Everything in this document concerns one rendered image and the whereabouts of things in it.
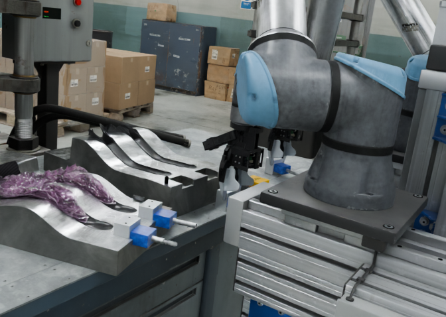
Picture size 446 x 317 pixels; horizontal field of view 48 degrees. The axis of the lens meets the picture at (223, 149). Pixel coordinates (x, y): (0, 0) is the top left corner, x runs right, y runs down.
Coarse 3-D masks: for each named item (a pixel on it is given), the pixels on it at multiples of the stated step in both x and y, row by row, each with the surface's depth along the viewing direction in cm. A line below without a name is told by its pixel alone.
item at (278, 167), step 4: (268, 160) 174; (276, 160) 173; (280, 160) 175; (268, 164) 174; (276, 164) 172; (280, 164) 172; (284, 164) 173; (288, 164) 173; (268, 168) 174; (272, 168) 173; (276, 168) 172; (280, 168) 171; (284, 168) 171; (288, 168) 172; (268, 172) 174; (272, 172) 173; (276, 172) 175; (280, 172) 171; (284, 172) 171; (288, 172) 171; (292, 172) 169; (296, 172) 168
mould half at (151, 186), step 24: (72, 144) 143; (96, 144) 141; (120, 144) 146; (48, 168) 151; (96, 168) 139; (120, 168) 136; (168, 168) 139; (192, 168) 141; (216, 168) 143; (144, 192) 129; (168, 192) 125; (192, 192) 132; (216, 192) 142
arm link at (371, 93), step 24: (336, 72) 77; (360, 72) 76; (384, 72) 75; (336, 96) 76; (360, 96) 76; (384, 96) 76; (336, 120) 78; (360, 120) 77; (384, 120) 77; (360, 144) 78; (384, 144) 79
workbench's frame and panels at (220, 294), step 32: (224, 224) 136; (160, 256) 116; (192, 256) 136; (224, 256) 153; (64, 288) 94; (96, 288) 108; (128, 288) 116; (160, 288) 129; (192, 288) 142; (224, 288) 158
